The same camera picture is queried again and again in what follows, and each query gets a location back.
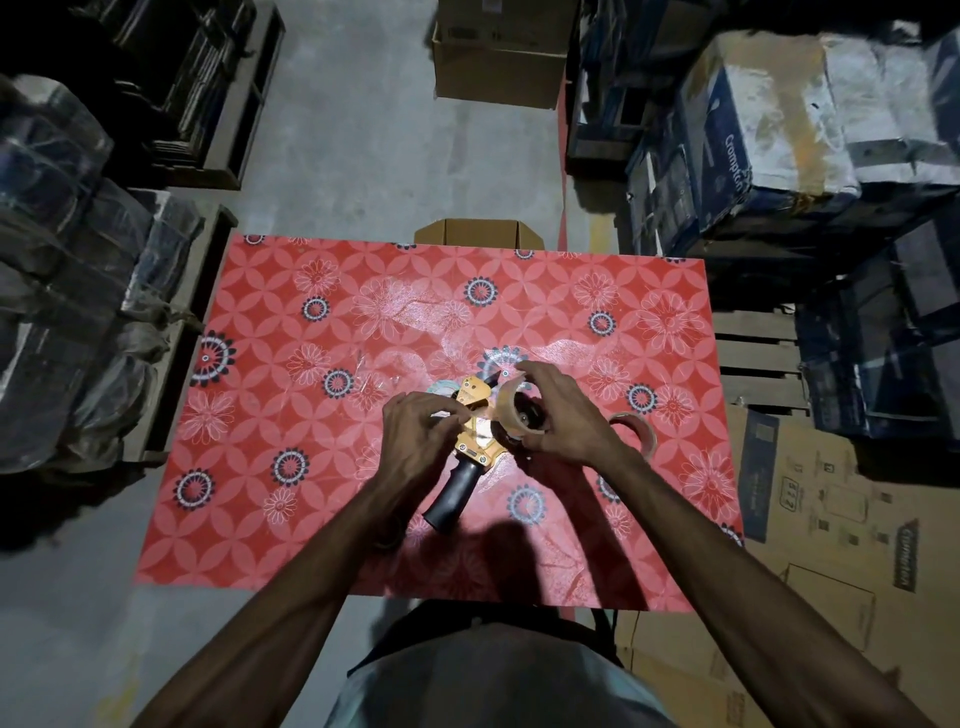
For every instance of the person's right hand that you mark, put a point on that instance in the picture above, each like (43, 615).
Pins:
(564, 420)

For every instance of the person's left hand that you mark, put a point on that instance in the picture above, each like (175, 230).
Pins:
(415, 437)

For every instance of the person's left thumb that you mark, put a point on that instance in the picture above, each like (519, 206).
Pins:
(448, 421)

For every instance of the person's right thumb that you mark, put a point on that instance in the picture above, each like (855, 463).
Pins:
(534, 438)

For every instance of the clear packing tape roll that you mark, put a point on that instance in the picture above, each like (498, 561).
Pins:
(517, 409)

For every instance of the person's right forearm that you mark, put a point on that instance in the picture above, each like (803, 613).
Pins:
(757, 592)

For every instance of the person's left forearm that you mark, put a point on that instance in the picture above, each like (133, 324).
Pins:
(281, 609)

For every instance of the red floral tablecloth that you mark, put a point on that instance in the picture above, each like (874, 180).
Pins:
(442, 420)

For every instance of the brown packing tape roll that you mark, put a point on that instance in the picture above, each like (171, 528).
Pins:
(634, 432)

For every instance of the small open cardboard box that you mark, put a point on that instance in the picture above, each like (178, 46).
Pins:
(478, 232)

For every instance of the wooden pallet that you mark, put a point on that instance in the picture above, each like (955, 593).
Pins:
(757, 360)

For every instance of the person's grey shirt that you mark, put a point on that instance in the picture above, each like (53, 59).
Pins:
(495, 675)

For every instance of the flattened brown cardboard boxes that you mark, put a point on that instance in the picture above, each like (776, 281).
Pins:
(817, 555)

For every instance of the stack of blue printed cartons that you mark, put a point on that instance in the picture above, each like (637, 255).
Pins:
(780, 187)

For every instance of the open brown cardboard box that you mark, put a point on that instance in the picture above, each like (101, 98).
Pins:
(501, 51)

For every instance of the plastic-wrapped bundles stack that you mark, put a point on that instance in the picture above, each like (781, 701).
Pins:
(75, 292)

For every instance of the dark shelf with stacked goods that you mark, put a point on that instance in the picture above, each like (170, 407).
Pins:
(180, 90)

